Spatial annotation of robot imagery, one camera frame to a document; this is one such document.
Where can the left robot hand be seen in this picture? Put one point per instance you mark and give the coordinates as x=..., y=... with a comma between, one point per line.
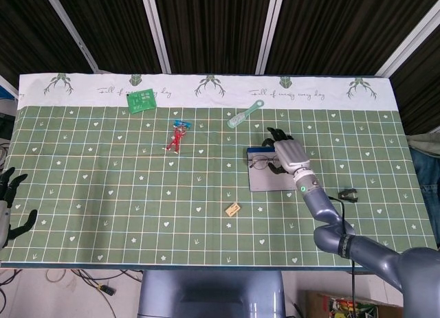
x=3, y=215

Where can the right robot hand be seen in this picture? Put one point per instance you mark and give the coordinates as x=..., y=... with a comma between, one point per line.
x=292, y=156

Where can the wire-frame eyeglasses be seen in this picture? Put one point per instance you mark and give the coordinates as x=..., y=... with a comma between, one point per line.
x=260, y=161

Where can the blue folding glasses case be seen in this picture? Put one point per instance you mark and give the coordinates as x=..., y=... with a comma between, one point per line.
x=268, y=180

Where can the cardboard box with colourful items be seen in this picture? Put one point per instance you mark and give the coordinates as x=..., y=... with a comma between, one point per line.
x=326, y=306

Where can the mint green brush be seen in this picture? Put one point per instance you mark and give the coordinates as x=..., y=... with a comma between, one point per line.
x=238, y=119

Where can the tan rubber eraser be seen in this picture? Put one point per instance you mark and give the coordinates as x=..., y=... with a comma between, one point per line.
x=232, y=209

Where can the red and blue plastic toy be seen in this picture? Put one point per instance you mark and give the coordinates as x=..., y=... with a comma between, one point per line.
x=176, y=137

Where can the black floor connector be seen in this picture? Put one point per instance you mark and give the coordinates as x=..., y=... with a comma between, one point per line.
x=107, y=290

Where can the blue jeans clothing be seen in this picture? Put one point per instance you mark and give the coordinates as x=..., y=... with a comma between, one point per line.
x=426, y=173

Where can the green grid tablecloth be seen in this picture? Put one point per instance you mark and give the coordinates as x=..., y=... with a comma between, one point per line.
x=137, y=194

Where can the blue-grey robot torso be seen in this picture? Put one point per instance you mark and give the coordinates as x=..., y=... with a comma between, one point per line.
x=211, y=294

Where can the green circuit board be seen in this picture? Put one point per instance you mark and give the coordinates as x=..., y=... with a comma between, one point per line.
x=141, y=101

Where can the white partition post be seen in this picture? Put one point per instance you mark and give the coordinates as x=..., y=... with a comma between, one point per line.
x=409, y=43
x=269, y=29
x=68, y=26
x=156, y=29

